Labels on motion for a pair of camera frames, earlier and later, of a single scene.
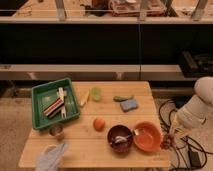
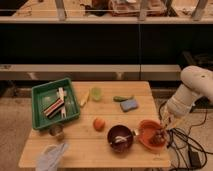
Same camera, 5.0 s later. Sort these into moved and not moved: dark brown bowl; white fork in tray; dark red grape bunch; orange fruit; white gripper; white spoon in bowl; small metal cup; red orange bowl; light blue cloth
Moved: red orange bowl; dark red grape bunch; white gripper
Not moved: light blue cloth; orange fruit; dark brown bowl; white fork in tray; small metal cup; white spoon in bowl
